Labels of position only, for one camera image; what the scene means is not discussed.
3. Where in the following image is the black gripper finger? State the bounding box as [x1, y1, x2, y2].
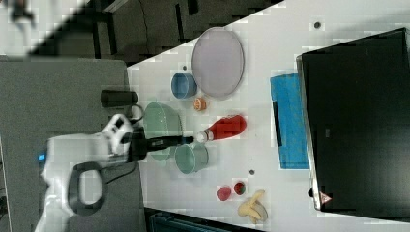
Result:
[182, 136, 194, 143]

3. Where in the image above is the black toaster oven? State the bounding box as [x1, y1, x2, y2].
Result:
[297, 28, 410, 221]

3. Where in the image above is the black cylinder near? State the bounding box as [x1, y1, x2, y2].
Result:
[101, 90, 138, 107]

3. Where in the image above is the orange slice toy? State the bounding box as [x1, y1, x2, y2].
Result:
[193, 98, 207, 111]

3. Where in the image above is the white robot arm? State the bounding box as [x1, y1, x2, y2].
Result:
[35, 114, 194, 232]

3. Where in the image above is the red ketchup bottle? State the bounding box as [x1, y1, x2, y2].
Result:
[196, 115, 247, 143]

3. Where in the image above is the yellow banana toy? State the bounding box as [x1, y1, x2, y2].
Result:
[237, 189, 268, 224]

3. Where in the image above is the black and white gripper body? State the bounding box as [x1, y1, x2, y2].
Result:
[128, 128, 183, 162]

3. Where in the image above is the red apple toy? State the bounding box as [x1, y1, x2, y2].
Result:
[217, 186, 231, 201]

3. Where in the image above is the red green strawberry toy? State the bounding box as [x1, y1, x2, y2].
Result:
[234, 182, 246, 195]

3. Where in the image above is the black oven door handle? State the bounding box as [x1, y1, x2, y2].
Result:
[273, 101, 282, 147]

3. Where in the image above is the large grey round plate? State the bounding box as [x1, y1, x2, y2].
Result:
[191, 27, 245, 100]

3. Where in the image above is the blue cup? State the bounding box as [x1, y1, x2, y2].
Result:
[171, 72, 197, 99]

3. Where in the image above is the green mug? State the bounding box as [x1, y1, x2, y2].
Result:
[175, 143, 209, 174]

